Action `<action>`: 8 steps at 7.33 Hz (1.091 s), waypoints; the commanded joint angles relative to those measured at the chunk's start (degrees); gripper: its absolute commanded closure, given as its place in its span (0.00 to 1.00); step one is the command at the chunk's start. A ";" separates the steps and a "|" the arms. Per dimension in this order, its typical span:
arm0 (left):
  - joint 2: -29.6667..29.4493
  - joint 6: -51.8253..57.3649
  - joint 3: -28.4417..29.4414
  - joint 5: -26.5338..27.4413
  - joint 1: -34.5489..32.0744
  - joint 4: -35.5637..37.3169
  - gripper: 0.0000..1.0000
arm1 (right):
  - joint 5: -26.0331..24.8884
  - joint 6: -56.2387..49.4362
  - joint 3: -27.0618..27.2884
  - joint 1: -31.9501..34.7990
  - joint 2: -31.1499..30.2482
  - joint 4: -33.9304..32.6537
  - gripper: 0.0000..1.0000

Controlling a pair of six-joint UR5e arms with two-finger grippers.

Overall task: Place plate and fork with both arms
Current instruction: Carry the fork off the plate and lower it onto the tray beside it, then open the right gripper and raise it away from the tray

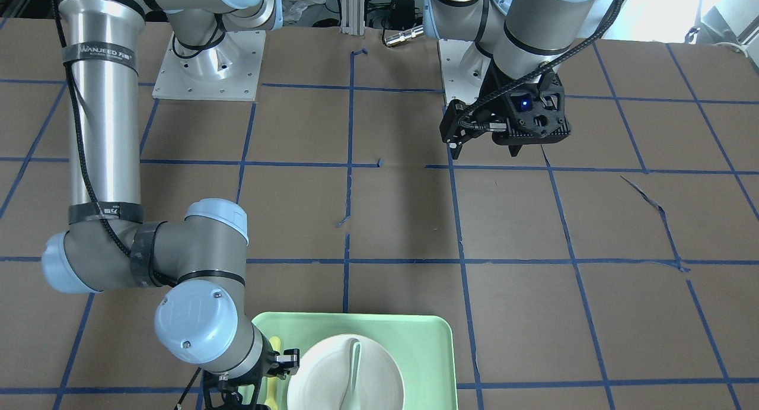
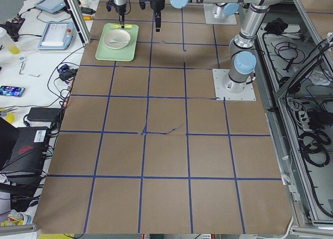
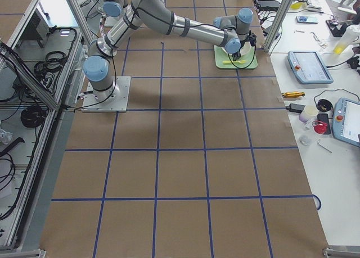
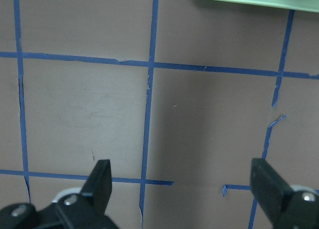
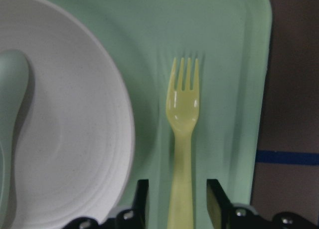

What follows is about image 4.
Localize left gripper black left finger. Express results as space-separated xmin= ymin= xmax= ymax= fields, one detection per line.
xmin=80 ymin=159 xmax=112 ymax=214

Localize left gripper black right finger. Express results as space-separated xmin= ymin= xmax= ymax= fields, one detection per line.
xmin=250 ymin=158 xmax=294 ymax=224

